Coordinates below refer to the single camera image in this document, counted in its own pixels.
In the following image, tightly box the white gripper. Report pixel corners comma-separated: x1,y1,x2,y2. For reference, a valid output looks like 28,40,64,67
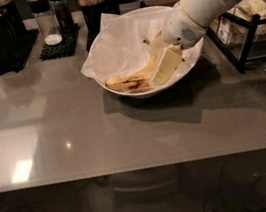
148,4,207,86

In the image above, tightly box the spotted yellow banana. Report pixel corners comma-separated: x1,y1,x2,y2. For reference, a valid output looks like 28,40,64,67
105,72,151,92

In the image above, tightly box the curved yellow banana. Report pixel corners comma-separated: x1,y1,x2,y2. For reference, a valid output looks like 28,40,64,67
137,38,158,80

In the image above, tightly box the white bowl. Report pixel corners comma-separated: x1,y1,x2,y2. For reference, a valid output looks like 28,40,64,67
81,0,213,106

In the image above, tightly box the white paper liner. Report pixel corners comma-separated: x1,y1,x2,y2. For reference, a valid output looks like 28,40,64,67
81,6,172,86

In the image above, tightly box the black cup with wooden stirrers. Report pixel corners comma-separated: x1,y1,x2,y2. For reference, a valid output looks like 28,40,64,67
74,0,125,40

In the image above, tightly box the black rubber mat middle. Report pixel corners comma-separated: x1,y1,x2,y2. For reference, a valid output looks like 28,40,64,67
40,23,79,60

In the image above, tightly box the black rubber mat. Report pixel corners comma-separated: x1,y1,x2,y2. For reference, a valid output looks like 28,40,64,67
40,23,79,60
0,29,39,75

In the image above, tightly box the dark pepper shaker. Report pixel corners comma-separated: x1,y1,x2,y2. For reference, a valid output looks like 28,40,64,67
49,0,75,33

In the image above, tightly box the glass salt shaker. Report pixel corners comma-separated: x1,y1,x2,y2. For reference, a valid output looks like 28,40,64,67
26,0,63,47

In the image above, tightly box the black cup behind cutlery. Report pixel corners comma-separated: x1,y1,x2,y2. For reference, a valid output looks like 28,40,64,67
0,0,27,51

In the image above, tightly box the black rubber mat left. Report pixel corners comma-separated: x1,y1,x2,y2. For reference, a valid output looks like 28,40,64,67
0,29,39,75

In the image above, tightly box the black wire condiment rack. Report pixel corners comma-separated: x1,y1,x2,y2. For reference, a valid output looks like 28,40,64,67
207,0,266,73

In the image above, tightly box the black cable right floor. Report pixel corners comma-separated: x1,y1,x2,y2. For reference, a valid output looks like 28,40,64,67
195,153,266,212

